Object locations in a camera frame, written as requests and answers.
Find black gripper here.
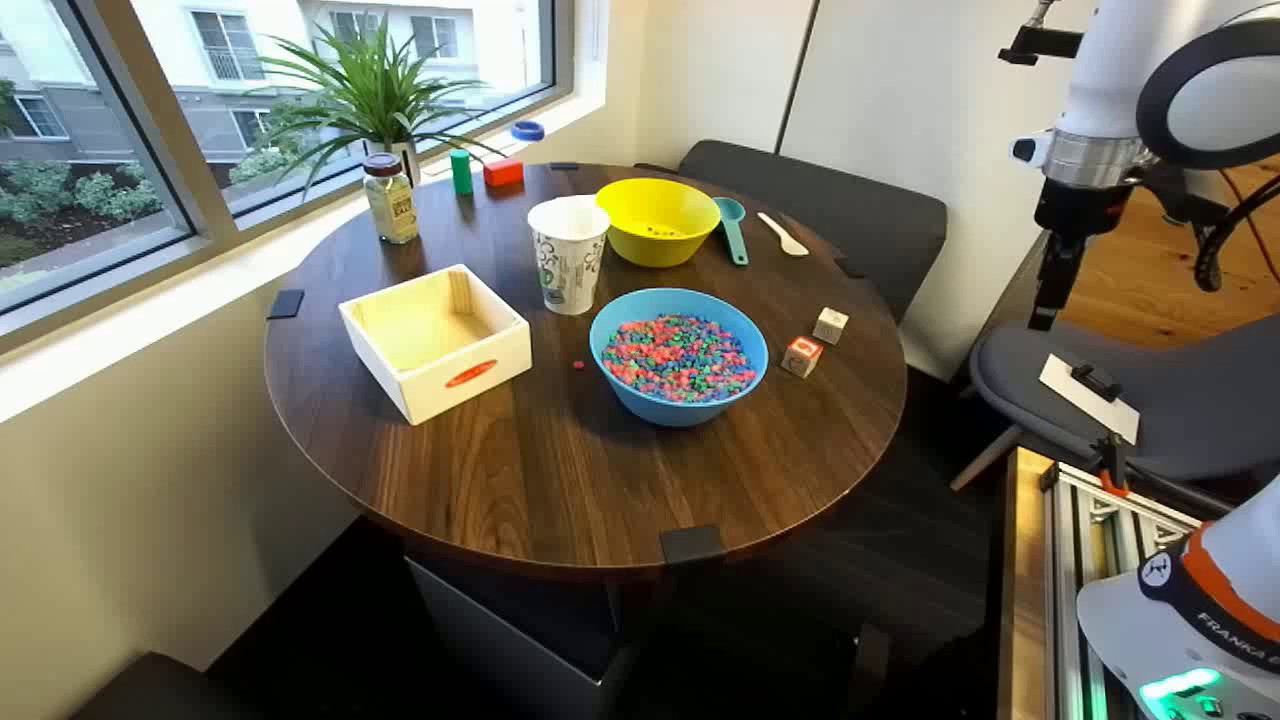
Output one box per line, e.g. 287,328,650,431
1025,178,1137,338

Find wooden block red six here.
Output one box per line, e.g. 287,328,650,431
781,331,828,385

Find robot base orange band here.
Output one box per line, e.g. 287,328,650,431
1073,473,1280,720

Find white card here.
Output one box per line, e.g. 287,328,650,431
1037,348,1147,447

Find blue-grey chair metal legs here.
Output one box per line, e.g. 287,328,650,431
949,314,1280,515

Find dark grey fabric chair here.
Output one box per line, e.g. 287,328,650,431
677,135,954,325

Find white plastic spoon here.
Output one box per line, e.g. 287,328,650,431
754,210,813,261

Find teal measuring scoop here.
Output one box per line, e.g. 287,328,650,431
712,198,755,270

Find blue bowl of colourful beads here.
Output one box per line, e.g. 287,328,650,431
583,286,776,431

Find yellow plastic bowl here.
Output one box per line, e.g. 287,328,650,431
591,178,724,271

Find patterned paper cup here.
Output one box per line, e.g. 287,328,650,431
523,191,615,321

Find white wooden box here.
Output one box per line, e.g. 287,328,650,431
338,261,535,430

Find labelled glass jar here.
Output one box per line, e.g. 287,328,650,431
359,153,423,250

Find green potted plant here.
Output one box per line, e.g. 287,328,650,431
246,12,504,191

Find dark grey seat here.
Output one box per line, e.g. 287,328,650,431
73,647,260,720

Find thick black cable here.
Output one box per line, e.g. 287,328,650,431
1137,155,1280,298

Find grey table pedestal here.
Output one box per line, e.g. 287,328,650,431
403,553,631,720

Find grey window frame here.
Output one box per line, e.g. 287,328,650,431
0,0,591,358

